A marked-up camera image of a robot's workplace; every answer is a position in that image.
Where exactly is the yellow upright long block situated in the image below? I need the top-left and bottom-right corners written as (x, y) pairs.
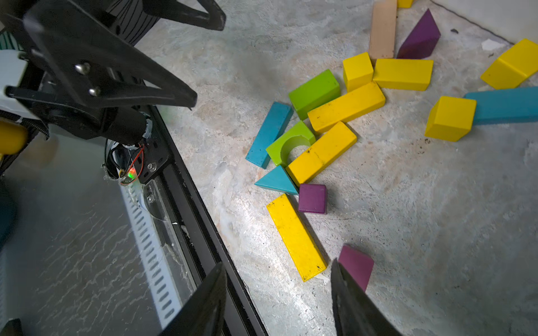
top-left (308, 82), bottom-right (386, 133)

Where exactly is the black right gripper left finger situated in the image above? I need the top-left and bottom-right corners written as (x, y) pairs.
top-left (160, 263), bottom-right (227, 336)

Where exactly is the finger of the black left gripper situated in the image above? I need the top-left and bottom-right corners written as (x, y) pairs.
top-left (142, 0), bottom-right (226, 31)

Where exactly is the purple cube block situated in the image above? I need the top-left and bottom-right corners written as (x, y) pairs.
top-left (298, 183), bottom-right (327, 214)

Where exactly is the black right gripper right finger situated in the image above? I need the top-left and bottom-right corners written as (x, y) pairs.
top-left (331, 260), bottom-right (401, 336)

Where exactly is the teal triangle block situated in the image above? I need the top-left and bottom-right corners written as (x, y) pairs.
top-left (255, 166), bottom-right (298, 195)

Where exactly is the yellow cube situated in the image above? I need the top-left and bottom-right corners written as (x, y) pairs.
top-left (481, 39), bottom-right (538, 90)

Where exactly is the teal short block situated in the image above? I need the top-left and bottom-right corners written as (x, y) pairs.
top-left (464, 87), bottom-right (537, 125)

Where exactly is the magenta cube block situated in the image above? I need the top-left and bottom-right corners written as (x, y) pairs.
top-left (338, 245), bottom-right (375, 291)

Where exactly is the green rectangular block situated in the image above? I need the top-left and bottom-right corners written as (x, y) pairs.
top-left (289, 69), bottom-right (340, 120)

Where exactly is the white slotted cable duct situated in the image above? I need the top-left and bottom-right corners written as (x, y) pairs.
top-left (120, 185), bottom-right (182, 328)

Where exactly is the purple triangle block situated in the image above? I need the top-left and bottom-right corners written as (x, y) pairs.
top-left (396, 9), bottom-right (441, 60)

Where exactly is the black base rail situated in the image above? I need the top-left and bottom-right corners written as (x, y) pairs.
top-left (104, 104), bottom-right (270, 336)

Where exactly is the natural wood rectangular block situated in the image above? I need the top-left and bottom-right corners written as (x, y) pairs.
top-left (368, 0), bottom-right (397, 62)

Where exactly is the white plastic tub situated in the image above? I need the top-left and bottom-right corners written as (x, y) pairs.
top-left (436, 0), bottom-right (538, 43)

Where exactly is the yellow slanted long block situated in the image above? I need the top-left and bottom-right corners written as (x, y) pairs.
top-left (373, 59), bottom-right (434, 91)

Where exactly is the yellow small cube block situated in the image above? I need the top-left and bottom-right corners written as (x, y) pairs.
top-left (425, 96), bottom-right (477, 142)

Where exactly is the teal long block at left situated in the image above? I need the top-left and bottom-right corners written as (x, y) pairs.
top-left (245, 102), bottom-right (293, 169)

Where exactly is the light green arch block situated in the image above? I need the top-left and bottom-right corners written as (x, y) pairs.
top-left (266, 121), bottom-right (316, 167)

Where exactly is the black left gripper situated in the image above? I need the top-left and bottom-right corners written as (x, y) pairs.
top-left (1, 1), bottom-right (198, 145)

